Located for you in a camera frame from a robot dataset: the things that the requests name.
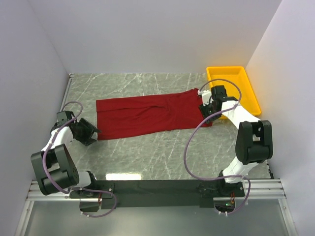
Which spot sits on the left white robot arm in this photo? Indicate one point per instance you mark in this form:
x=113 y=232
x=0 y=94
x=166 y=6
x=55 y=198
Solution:
x=54 y=162

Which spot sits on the black base beam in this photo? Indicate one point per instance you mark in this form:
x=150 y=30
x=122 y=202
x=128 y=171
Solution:
x=169 y=193

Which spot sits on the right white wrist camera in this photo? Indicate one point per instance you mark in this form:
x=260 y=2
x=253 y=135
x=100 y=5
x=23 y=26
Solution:
x=205 y=95

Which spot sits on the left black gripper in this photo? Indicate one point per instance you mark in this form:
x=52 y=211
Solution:
x=89 y=129

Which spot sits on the red t shirt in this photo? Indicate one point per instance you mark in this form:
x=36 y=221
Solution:
x=134 y=116

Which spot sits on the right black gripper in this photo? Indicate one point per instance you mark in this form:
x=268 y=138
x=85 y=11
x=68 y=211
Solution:
x=204 y=109

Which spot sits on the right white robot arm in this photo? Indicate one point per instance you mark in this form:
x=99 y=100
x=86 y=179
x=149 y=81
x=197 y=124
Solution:
x=254 y=143

